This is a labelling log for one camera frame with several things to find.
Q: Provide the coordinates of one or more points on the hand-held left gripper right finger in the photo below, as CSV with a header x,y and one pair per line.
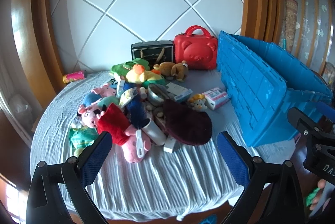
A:
x,y
233,161

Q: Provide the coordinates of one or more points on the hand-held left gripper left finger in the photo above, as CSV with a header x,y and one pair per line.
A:
x,y
95,158

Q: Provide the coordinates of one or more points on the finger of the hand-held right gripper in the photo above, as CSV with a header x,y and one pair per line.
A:
x,y
301,120
325,110

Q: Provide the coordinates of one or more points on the green-dress pig plush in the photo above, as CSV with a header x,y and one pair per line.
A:
x,y
108,101

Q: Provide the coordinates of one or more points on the blue plastic crate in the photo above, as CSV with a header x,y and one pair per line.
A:
x,y
251,87

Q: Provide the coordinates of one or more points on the yellow clear snack bag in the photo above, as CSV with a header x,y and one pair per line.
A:
x,y
127,97

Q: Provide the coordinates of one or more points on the person's right hand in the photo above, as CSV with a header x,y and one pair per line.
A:
x,y
319,184

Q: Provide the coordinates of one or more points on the green snack packet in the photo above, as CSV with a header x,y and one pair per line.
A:
x,y
81,137

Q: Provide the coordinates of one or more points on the red-dress pig plush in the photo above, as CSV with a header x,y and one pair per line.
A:
x,y
115,124

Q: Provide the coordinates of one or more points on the pink pig plush black ears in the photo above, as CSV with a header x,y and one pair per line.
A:
x,y
90,114

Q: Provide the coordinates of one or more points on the white plastic brush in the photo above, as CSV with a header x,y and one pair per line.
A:
x,y
139,144

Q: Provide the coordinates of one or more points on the blue plush toy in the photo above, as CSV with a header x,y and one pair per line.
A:
x,y
89,99

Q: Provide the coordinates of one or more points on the white cup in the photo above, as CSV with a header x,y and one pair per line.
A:
x,y
154,132

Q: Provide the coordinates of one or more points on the pink and white tissue pack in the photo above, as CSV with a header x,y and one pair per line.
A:
x,y
216,98

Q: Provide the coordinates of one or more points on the small white box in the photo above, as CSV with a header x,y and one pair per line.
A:
x,y
169,145

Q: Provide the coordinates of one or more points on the white plush with yellow hat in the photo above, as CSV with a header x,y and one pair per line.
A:
x,y
199,104

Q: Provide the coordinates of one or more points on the small pink pig plush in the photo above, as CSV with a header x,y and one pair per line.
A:
x,y
106,90

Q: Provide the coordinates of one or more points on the grey plush koala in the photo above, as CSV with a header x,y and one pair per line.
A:
x,y
157,111

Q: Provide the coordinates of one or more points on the clear tape roll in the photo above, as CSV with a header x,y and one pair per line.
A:
x,y
154,98

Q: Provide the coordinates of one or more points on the pink and yellow can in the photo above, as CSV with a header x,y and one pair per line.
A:
x,y
74,76

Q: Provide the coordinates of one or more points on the teal and white medicine box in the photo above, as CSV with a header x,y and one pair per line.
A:
x,y
180,94

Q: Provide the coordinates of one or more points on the frosted glass partition screen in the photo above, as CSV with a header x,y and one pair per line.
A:
x,y
314,17

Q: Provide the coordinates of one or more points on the rolled patterned mat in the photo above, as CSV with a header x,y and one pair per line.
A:
x,y
290,22

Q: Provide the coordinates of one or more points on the yellow and green plush toy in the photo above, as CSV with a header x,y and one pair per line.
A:
x,y
138,73

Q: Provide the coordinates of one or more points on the brown plush bear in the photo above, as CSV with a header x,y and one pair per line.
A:
x,y
172,69

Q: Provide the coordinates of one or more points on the red bear-shaped suitcase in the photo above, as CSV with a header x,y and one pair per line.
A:
x,y
196,53

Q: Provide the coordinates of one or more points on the black gift box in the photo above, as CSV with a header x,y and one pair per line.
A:
x,y
154,52

